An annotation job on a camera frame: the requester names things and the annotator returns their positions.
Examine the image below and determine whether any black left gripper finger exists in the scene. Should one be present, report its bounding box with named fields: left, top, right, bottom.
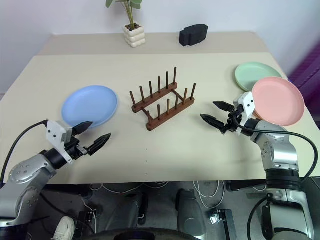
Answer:
left=72, top=121, right=94, bottom=136
left=87, top=132, right=112, bottom=157

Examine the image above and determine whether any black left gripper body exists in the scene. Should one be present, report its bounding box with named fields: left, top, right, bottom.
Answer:
left=63, top=136, right=91, bottom=161

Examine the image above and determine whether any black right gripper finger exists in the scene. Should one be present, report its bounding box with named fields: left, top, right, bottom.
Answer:
left=200, top=113, right=227, bottom=134
left=212, top=100, right=235, bottom=112

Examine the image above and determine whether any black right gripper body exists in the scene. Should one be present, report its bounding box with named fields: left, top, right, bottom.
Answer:
left=220, top=105, right=247, bottom=136

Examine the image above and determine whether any blue plastic plate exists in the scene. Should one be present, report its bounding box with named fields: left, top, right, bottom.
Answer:
left=61, top=85, right=119, bottom=130

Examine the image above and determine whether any green plastic plate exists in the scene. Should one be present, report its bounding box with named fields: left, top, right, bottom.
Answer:
left=234, top=62, right=284, bottom=93

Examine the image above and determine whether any pink plastic plate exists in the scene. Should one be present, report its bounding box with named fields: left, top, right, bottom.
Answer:
left=251, top=76, right=306, bottom=127

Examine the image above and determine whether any wooden dish rack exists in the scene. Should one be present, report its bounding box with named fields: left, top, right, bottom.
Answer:
left=129, top=66, right=197, bottom=132

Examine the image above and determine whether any dark rounded leg shape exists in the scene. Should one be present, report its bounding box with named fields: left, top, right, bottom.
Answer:
left=174, top=188, right=207, bottom=236
left=109, top=191, right=149, bottom=226

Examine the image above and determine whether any black foam block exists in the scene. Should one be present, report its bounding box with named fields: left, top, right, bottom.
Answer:
left=178, top=23, right=209, bottom=47

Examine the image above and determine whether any white sneaker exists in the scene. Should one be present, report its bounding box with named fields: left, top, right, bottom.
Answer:
left=51, top=215, right=76, bottom=240

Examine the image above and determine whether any purple ribbed object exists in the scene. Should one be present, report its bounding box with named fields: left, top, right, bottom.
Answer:
left=286, top=46, right=320, bottom=101

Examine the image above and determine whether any dark round base shape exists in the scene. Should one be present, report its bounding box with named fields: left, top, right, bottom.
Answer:
left=86, top=226, right=202, bottom=240

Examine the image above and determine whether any white bubbly plant pot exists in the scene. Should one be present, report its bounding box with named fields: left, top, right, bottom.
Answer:
left=123, top=22, right=147, bottom=49

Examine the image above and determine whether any green leafy plant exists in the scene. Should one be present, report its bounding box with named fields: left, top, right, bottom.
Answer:
left=104, top=0, right=144, bottom=29

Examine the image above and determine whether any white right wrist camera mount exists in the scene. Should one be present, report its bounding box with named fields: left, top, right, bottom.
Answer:
left=233, top=91, right=256, bottom=137

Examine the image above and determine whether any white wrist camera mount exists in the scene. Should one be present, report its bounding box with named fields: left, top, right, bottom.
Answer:
left=46, top=120, right=75, bottom=164
left=233, top=91, right=256, bottom=137

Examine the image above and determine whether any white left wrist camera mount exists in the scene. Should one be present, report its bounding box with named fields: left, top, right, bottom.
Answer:
left=46, top=120, right=75, bottom=164

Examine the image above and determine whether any white floor cable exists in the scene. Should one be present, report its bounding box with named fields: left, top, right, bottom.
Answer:
left=191, top=179, right=226, bottom=210
left=89, top=181, right=169, bottom=196

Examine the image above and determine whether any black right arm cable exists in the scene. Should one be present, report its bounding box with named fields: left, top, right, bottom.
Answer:
left=233, top=117, right=317, bottom=180

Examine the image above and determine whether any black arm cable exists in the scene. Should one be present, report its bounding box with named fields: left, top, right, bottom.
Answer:
left=233, top=117, right=317, bottom=180
left=0, top=120, right=49, bottom=187

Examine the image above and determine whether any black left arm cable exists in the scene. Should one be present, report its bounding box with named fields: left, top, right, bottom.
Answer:
left=0, top=120, right=49, bottom=187

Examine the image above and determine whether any black metal floor bracket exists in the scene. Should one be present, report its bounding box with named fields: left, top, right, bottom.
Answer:
left=206, top=208, right=239, bottom=240

